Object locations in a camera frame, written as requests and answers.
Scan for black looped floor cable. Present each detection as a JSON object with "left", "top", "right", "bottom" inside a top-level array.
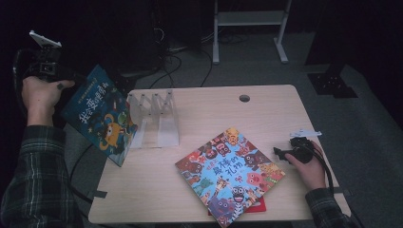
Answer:
[{"left": 148, "top": 53, "right": 183, "bottom": 89}]

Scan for black cable beside table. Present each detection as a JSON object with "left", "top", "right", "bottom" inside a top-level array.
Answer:
[{"left": 68, "top": 143, "right": 96, "bottom": 205}]

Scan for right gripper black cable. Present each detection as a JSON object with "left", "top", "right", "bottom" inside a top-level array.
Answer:
[{"left": 303, "top": 142, "right": 336, "bottom": 194}]

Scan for person's left hand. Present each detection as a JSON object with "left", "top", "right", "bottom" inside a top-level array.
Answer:
[{"left": 21, "top": 75, "right": 76, "bottom": 127}]

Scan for colourful animals picture book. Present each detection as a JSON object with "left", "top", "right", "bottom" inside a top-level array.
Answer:
[{"left": 174, "top": 126, "right": 286, "bottom": 228}]

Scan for person's right hand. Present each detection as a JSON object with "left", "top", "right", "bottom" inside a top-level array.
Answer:
[{"left": 284, "top": 141, "right": 327, "bottom": 191}]

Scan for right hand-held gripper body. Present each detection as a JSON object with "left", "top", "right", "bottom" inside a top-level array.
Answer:
[{"left": 289, "top": 128, "right": 322, "bottom": 164}]

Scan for white metal stand frame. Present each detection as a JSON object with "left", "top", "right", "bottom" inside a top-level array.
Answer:
[{"left": 212, "top": 0, "right": 293, "bottom": 66}]

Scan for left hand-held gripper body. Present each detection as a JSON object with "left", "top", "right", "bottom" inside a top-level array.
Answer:
[{"left": 29, "top": 29, "right": 69, "bottom": 84}]

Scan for blue monster picture book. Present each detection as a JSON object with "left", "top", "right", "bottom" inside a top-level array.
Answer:
[{"left": 61, "top": 65, "right": 139, "bottom": 168}]

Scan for black stand with square base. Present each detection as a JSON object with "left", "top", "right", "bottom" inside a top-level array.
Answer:
[{"left": 305, "top": 0, "right": 359, "bottom": 99}]

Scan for red picture book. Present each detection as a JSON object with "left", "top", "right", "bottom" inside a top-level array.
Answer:
[{"left": 207, "top": 196, "right": 267, "bottom": 217}]

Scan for black straight floor cable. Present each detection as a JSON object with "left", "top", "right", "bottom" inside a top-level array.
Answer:
[{"left": 200, "top": 48, "right": 214, "bottom": 88}]

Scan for black stand base with cables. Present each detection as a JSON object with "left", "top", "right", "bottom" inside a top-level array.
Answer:
[{"left": 107, "top": 70, "right": 138, "bottom": 96}]

